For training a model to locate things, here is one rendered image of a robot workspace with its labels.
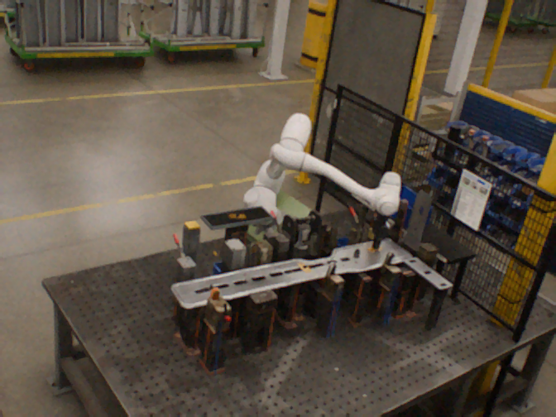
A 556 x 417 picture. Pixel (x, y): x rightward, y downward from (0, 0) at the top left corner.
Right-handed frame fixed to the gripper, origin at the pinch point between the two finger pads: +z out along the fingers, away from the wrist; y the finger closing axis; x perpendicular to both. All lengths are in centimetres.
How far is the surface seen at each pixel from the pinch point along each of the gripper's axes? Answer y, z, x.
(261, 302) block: 21, 3, -85
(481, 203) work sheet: 17, -25, 55
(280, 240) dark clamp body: -17, -2, -52
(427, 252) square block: 16.0, 1.9, 23.6
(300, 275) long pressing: 5, 6, -52
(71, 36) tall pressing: -719, 71, 32
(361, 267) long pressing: 9.9, 6.3, -17.1
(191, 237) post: -30, -4, -97
